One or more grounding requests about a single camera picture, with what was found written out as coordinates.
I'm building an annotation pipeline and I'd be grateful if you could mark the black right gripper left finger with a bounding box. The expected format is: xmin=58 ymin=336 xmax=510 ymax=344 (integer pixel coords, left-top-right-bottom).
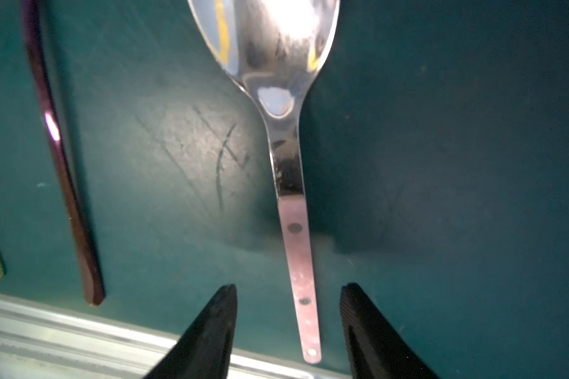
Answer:
xmin=145 ymin=284 xmax=238 ymax=379

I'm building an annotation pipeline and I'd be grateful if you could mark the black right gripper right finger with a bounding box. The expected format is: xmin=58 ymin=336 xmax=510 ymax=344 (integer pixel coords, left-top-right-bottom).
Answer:
xmin=339 ymin=283 xmax=437 ymax=379

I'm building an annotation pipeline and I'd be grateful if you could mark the purple spoon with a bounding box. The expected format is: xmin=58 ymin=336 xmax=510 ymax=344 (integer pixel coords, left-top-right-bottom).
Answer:
xmin=20 ymin=0 xmax=105 ymax=306

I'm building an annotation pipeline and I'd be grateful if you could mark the silver spoon pink handle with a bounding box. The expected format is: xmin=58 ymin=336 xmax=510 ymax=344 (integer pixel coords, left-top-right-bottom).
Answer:
xmin=189 ymin=0 xmax=340 ymax=364

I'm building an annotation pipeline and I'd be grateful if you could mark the aluminium front rail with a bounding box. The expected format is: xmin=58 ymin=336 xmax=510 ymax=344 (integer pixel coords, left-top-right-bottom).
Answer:
xmin=0 ymin=295 xmax=340 ymax=378

